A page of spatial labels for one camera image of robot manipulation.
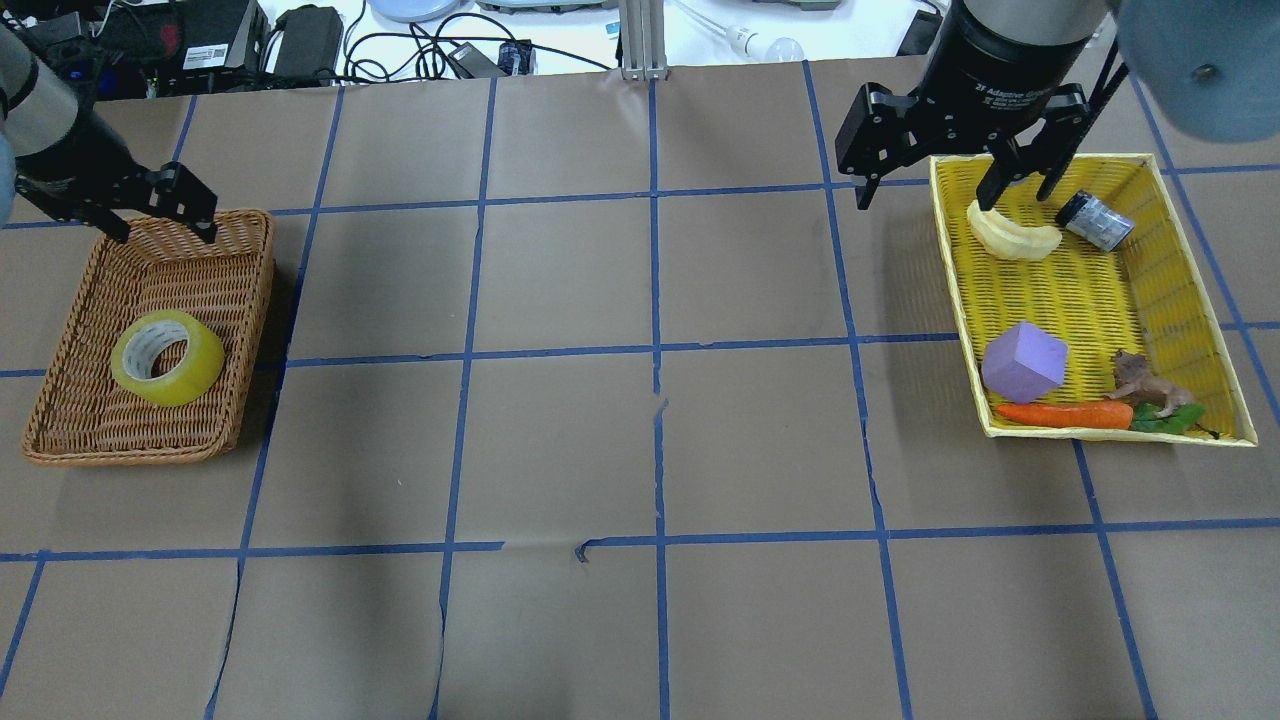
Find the brown toy animal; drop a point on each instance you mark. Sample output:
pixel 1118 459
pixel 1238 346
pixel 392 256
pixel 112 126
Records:
pixel 1134 379

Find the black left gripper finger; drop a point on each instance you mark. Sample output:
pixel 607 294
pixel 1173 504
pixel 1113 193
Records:
pixel 175 193
pixel 106 221

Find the yellow woven tray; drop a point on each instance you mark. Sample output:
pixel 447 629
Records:
pixel 1147 297

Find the purple foam cube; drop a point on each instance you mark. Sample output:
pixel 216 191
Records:
pixel 1024 363

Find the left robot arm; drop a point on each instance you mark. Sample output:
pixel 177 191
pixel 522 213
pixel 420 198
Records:
pixel 39 108

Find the clear yellow tape roll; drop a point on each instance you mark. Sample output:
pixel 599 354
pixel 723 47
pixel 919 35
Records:
pixel 167 358

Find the brown wicker basket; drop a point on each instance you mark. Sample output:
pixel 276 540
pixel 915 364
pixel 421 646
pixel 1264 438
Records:
pixel 82 417

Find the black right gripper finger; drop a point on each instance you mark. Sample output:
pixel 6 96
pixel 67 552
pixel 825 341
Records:
pixel 1068 117
pixel 877 138

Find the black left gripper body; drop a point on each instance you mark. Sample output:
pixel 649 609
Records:
pixel 68 165

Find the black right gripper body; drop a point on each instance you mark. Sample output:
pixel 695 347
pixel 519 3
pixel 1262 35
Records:
pixel 985 68

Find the black power adapter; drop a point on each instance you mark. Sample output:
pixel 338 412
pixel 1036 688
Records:
pixel 306 45

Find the small black silver can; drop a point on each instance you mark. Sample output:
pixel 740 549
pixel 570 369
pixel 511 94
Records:
pixel 1096 222

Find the aluminium frame post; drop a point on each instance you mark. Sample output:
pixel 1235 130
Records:
pixel 643 40

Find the black computer box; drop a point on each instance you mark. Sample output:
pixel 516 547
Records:
pixel 166 49

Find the orange toy carrot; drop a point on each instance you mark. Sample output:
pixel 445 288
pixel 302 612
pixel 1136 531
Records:
pixel 1109 415

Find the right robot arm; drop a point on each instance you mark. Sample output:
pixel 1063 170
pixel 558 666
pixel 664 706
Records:
pixel 1212 65

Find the pale banana slice toy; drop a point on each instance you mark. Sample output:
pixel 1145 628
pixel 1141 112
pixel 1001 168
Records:
pixel 1008 240

